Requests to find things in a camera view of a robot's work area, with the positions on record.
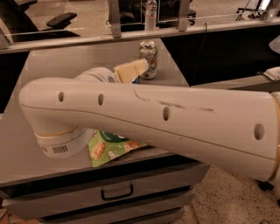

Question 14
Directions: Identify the grey drawer cabinet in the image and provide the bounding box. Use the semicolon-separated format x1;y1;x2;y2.
1;147;209;224

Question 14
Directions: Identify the clear plastic water bottle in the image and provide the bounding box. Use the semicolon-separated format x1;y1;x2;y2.
144;0;158;32

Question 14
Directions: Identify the black office chair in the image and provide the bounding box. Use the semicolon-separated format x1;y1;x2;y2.
0;0;78;43

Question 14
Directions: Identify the green white 7up can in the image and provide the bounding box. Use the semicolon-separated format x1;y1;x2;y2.
139;41;158;80

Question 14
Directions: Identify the green rice chips bag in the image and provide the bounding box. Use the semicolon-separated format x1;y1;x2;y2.
88;130;146;168

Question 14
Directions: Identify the black drawer handle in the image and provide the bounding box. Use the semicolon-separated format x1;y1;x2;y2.
101;184;134;201

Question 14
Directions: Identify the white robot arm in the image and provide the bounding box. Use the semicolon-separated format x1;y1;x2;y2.
19;68;279;182

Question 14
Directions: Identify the grey metal rail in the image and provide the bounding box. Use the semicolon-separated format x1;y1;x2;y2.
195;74;280;93

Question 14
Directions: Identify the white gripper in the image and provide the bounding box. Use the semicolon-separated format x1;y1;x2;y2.
76;59;149;83

